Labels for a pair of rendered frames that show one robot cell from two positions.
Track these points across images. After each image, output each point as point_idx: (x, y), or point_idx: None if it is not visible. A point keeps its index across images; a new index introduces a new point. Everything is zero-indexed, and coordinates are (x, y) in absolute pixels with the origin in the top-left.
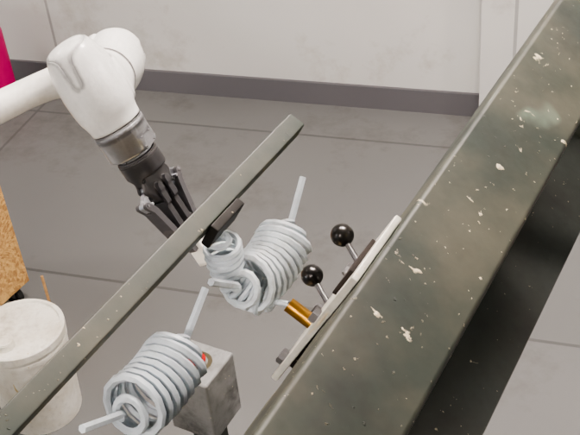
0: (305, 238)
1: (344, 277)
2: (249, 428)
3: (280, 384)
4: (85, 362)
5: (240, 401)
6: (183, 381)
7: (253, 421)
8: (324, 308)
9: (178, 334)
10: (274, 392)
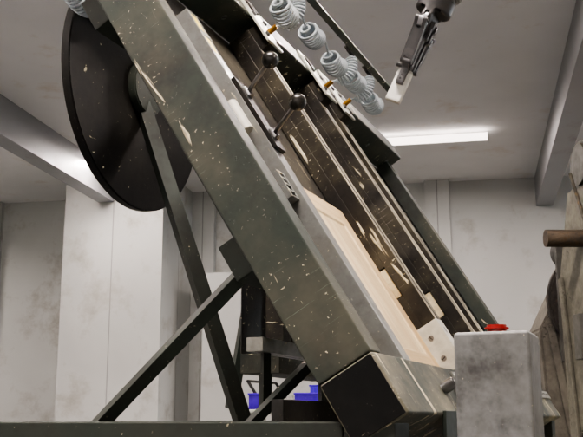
0: (271, 4)
1: (254, 8)
2: (411, 386)
3: (273, 36)
4: (324, 21)
5: (457, 433)
6: (303, 35)
7: (414, 398)
8: (262, 22)
9: (307, 24)
10: (392, 381)
